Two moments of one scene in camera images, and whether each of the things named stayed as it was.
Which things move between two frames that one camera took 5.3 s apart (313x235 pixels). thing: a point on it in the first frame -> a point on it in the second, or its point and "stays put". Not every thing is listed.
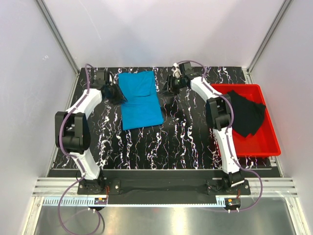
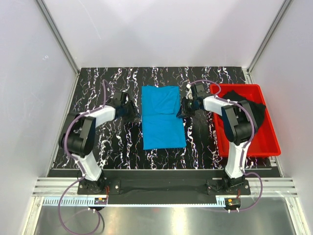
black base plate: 166,186 stays put
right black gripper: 167,89 -> 184,112
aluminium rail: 63,192 stays put
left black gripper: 120,99 -> 134,113
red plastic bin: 265,143 stays put
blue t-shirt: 142,108 -> 163,126
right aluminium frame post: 247,71 stays put
